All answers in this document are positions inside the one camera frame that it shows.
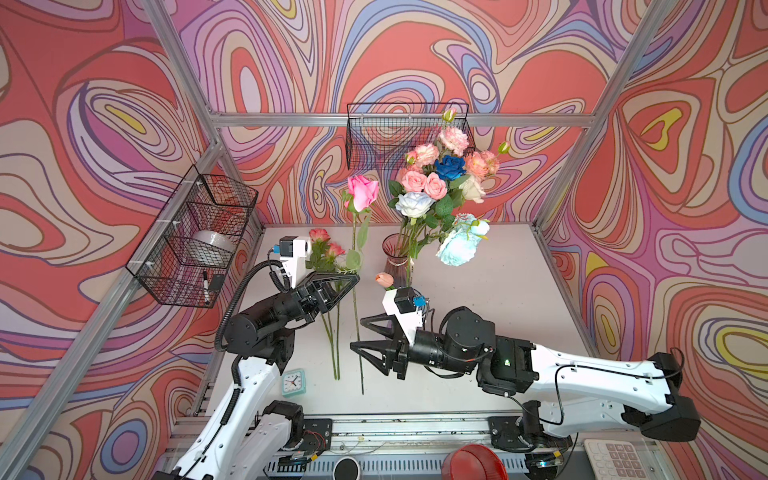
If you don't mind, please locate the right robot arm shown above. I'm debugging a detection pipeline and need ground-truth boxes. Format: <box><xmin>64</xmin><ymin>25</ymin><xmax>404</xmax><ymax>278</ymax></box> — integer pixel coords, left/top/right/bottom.
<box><xmin>350</xmin><ymin>307</ymin><xmax>701</xmax><ymax>443</ymax></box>

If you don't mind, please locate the pink tulip stem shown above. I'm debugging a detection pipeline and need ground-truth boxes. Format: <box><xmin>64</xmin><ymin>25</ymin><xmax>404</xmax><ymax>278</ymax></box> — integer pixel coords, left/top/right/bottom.
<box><xmin>375</xmin><ymin>272</ymin><xmax>394</xmax><ymax>290</ymax></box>

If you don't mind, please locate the pink glass vase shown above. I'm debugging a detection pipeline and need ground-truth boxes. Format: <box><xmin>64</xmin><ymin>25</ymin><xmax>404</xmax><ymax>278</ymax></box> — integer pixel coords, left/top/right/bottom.
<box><xmin>382</xmin><ymin>233</ymin><xmax>413</xmax><ymax>288</ymax></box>

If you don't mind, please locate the red emergency stop button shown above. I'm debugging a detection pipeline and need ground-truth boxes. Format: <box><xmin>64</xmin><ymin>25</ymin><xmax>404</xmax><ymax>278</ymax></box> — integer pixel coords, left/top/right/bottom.
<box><xmin>441</xmin><ymin>444</ymin><xmax>508</xmax><ymax>480</ymax></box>

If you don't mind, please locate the magenta rose stem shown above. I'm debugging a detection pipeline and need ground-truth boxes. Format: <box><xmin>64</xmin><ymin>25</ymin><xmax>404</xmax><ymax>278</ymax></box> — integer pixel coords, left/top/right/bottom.
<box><xmin>339</xmin><ymin>173</ymin><xmax>382</xmax><ymax>396</ymax></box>

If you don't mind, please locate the black wire basket back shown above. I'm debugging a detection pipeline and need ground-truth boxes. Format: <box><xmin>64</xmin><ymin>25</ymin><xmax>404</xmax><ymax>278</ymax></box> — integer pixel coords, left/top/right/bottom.
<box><xmin>345</xmin><ymin>100</ymin><xmax>475</xmax><ymax>173</ymax></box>

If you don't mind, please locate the white blue rose stem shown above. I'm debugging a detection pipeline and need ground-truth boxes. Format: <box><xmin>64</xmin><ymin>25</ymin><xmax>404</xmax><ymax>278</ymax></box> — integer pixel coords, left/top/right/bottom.
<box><xmin>395</xmin><ymin>192</ymin><xmax>435</xmax><ymax>286</ymax></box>

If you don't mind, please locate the black marker pen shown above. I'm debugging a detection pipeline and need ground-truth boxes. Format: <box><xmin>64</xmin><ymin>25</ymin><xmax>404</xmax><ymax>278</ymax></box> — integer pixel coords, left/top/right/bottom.
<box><xmin>202</xmin><ymin>271</ymin><xmax>211</xmax><ymax>306</ymax></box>

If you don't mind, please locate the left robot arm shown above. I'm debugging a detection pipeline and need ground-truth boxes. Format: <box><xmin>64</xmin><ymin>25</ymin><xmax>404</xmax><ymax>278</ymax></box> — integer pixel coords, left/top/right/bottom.
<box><xmin>152</xmin><ymin>272</ymin><xmax>359</xmax><ymax>479</ymax></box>

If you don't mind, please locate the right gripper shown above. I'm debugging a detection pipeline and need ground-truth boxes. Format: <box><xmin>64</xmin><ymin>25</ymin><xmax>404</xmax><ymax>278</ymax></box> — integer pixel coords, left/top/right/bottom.
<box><xmin>350</xmin><ymin>310</ymin><xmax>476</xmax><ymax>380</ymax></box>

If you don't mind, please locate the coral pink rose stem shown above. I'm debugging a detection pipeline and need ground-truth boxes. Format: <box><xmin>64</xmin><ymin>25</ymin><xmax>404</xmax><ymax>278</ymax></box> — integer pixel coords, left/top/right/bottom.
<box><xmin>308</xmin><ymin>228</ymin><xmax>346</xmax><ymax>380</ymax></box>

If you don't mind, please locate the white calculator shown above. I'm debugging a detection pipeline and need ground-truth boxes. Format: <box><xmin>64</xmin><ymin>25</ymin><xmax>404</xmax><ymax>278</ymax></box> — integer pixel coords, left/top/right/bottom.
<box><xmin>584</xmin><ymin>439</ymin><xmax>650</xmax><ymax>480</ymax></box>

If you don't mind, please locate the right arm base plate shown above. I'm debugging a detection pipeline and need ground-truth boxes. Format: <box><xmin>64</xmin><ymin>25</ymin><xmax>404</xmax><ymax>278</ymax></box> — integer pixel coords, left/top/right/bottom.
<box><xmin>487</xmin><ymin>415</ymin><xmax>573</xmax><ymax>453</ymax></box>

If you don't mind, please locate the black wire basket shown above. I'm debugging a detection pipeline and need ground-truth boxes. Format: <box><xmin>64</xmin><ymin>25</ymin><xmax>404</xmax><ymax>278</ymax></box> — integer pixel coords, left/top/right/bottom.
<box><xmin>126</xmin><ymin>166</ymin><xmax>258</xmax><ymax>308</ymax></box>
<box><xmin>345</xmin><ymin>100</ymin><xmax>475</xmax><ymax>173</ymax></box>

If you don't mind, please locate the white tape roll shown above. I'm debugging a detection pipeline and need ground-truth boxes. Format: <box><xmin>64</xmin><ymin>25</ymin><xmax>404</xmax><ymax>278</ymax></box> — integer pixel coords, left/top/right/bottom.
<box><xmin>192</xmin><ymin>230</ymin><xmax>236</xmax><ymax>255</ymax></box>

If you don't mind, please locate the light pink rose stem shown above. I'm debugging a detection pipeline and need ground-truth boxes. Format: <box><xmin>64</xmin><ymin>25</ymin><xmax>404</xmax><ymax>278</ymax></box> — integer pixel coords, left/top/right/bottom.
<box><xmin>423</xmin><ymin>172</ymin><xmax>448</xmax><ymax>201</ymax></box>

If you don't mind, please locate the small teal alarm clock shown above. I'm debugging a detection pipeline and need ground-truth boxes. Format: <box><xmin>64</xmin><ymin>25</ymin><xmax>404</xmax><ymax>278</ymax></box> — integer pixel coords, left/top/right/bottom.
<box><xmin>280</xmin><ymin>369</ymin><xmax>307</xmax><ymax>398</ymax></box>

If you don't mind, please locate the black wire basket left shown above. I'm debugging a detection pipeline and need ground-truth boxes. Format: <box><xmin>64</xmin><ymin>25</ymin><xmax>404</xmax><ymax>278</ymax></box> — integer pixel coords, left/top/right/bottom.
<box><xmin>126</xmin><ymin>166</ymin><xmax>258</xmax><ymax>308</ymax></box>

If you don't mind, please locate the small pink rosebud stem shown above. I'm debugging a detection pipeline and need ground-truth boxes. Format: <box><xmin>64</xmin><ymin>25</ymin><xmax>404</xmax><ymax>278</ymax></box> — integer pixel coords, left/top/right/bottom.
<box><xmin>399</xmin><ymin>170</ymin><xmax>427</xmax><ymax>193</ymax></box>

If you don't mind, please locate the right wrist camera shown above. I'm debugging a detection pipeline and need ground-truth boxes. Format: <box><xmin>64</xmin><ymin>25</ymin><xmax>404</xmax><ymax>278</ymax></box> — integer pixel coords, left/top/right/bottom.
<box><xmin>382</xmin><ymin>287</ymin><xmax>429</xmax><ymax>346</ymax></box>

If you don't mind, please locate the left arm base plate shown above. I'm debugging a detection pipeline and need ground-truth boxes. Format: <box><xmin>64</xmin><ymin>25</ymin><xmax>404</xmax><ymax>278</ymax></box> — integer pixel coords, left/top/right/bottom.
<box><xmin>281</xmin><ymin>418</ymin><xmax>333</xmax><ymax>454</ymax></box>

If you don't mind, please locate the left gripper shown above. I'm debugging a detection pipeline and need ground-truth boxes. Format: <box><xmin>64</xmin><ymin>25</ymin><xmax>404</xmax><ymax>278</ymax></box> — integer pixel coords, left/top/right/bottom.
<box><xmin>248</xmin><ymin>280</ymin><xmax>357</xmax><ymax>339</ymax></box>

